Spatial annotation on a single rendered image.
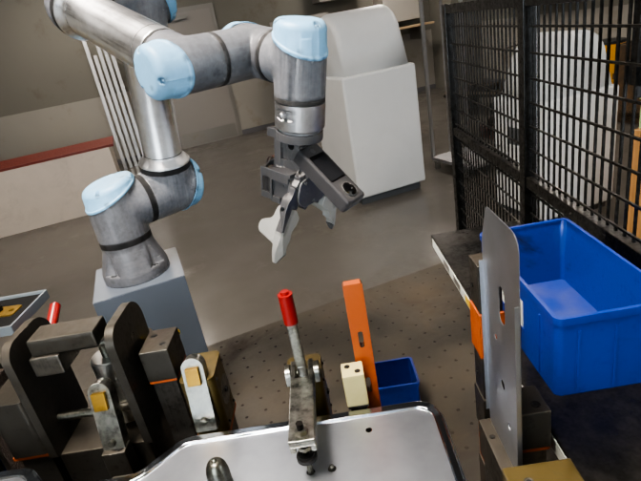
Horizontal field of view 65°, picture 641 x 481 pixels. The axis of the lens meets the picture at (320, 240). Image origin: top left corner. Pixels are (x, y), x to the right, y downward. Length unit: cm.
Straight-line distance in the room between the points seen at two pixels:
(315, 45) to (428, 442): 57
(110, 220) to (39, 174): 523
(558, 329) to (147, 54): 64
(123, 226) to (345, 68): 338
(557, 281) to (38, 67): 854
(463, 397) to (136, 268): 81
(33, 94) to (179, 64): 840
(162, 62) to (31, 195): 579
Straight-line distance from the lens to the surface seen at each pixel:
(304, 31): 70
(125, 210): 116
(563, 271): 107
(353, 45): 441
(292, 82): 72
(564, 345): 76
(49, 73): 904
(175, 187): 120
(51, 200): 644
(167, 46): 72
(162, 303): 119
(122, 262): 119
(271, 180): 79
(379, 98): 443
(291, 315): 75
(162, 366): 90
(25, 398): 96
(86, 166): 632
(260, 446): 82
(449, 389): 131
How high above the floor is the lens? 156
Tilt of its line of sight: 23 degrees down
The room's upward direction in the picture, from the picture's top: 11 degrees counter-clockwise
